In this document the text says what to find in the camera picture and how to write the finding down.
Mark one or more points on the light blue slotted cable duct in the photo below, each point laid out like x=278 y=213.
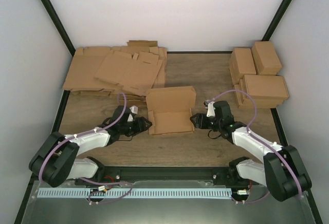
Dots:
x=216 y=193

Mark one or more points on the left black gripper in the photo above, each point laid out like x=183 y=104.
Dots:
x=141 y=126

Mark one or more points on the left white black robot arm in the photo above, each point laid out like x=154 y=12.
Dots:
x=57 y=159

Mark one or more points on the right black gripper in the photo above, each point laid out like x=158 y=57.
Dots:
x=200 y=122

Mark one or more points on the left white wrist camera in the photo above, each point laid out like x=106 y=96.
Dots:
x=133 y=113

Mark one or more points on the folded box back middle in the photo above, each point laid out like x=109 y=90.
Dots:
x=241 y=63

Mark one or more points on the cardboard box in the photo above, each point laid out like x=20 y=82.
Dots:
x=170 y=109

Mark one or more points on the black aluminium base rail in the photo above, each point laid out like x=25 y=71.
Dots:
x=105 y=175

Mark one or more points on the right black frame post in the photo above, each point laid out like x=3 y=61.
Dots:
x=276 y=19

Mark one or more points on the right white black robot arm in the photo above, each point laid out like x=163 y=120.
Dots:
x=268 y=153

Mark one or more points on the folded box front top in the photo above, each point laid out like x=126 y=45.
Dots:
x=264 y=87

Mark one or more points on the folded box front bottom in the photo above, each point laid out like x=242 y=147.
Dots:
x=245 y=102

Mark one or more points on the stack of flat cardboard sheets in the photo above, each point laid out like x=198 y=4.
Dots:
x=133 y=69

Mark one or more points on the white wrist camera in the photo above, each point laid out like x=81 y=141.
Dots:
x=209 y=105
x=133 y=113

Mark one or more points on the folded box back right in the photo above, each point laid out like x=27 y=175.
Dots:
x=265 y=58

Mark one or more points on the left black frame post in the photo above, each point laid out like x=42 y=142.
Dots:
x=59 y=26

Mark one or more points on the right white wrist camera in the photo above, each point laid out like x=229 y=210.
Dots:
x=209 y=105

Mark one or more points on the black frame post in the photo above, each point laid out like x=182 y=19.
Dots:
x=59 y=26
x=276 y=19

